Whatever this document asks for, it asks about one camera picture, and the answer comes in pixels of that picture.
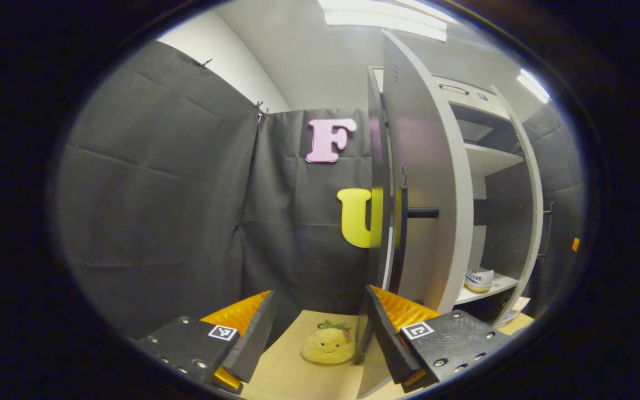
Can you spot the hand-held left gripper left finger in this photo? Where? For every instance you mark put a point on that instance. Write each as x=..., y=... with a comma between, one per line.
x=253, y=339

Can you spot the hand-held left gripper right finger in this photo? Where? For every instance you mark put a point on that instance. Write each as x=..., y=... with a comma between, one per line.
x=389, y=339

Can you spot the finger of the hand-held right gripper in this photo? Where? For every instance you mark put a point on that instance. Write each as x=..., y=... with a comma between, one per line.
x=575, y=245

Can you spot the light grey cabinet door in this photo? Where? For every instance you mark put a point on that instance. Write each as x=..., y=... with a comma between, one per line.
x=434, y=150
x=528, y=183

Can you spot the white striped canvas shoe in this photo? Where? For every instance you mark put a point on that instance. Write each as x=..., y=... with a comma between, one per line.
x=478, y=280

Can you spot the yellow plush toy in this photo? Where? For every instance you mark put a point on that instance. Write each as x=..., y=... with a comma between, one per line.
x=328, y=344

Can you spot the white paper sheet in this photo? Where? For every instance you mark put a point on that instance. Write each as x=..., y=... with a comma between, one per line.
x=514, y=311

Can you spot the small ceiling light panel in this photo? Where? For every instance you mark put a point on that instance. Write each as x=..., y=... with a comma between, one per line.
x=534, y=85

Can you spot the black binder clip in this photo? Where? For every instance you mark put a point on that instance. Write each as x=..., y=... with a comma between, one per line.
x=260, y=109
x=205, y=63

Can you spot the large ceiling light panel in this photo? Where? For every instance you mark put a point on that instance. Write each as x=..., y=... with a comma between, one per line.
x=386, y=16

